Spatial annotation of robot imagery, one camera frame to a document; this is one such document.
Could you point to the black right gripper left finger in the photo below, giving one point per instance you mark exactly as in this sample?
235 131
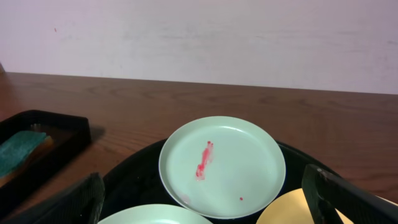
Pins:
80 203

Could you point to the round black tray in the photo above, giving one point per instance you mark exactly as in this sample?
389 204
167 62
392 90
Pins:
136 180

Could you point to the yellow plate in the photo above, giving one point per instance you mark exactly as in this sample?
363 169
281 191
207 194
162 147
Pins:
292 207

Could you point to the green and yellow sponge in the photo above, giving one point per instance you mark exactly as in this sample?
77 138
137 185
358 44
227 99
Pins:
20 150

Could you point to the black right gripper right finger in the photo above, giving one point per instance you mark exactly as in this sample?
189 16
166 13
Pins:
327 194

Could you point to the green plate with red smear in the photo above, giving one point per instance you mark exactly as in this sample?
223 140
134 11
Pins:
222 167

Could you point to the black rectangular water tray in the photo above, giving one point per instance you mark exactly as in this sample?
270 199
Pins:
71 135

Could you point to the light green plate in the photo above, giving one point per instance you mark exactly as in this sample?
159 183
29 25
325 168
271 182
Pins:
155 213

